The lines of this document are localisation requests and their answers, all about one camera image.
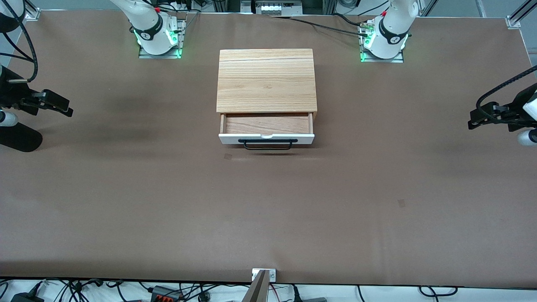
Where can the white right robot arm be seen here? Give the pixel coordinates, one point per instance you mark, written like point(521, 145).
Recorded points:
point(147, 25)

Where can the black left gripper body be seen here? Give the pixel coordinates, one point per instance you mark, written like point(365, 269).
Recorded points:
point(513, 106)

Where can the black power adapter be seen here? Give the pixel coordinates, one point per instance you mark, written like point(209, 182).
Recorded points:
point(26, 298)

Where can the grey camera post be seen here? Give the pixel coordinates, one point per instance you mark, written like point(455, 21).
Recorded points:
point(256, 291)

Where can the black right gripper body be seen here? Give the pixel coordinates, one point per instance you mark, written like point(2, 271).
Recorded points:
point(12, 93)

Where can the white-fronted wooden drawer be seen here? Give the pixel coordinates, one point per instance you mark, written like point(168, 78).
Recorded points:
point(268, 124)

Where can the orange and black connector box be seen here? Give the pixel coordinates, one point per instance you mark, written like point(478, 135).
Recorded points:
point(165, 294)

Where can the aluminium edge bracket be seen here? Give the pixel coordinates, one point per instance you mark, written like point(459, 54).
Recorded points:
point(272, 275)

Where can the wooden drawer cabinet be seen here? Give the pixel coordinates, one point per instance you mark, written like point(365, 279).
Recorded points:
point(266, 79)

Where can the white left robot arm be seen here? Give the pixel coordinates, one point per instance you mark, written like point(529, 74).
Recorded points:
point(390, 29)

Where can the grey power strip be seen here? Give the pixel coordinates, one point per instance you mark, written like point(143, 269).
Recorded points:
point(272, 8)

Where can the aluminium corner bracket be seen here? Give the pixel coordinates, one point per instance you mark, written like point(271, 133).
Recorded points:
point(32, 14)
point(513, 22)

